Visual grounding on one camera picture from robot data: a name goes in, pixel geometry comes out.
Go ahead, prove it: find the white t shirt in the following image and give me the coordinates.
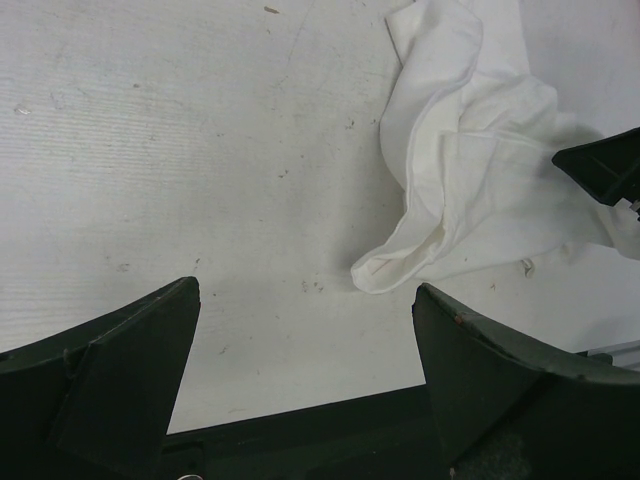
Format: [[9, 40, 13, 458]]
[[351, 1, 639, 294]]

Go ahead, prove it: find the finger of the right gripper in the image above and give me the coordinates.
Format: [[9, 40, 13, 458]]
[[552, 128, 639, 206]]

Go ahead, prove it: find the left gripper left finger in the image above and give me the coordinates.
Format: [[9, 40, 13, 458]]
[[1, 277, 201, 479]]

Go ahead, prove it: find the aluminium front rail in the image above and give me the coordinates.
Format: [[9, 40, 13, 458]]
[[587, 340, 640, 372]]

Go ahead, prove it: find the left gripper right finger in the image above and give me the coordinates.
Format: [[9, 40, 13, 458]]
[[412, 284, 639, 479]]

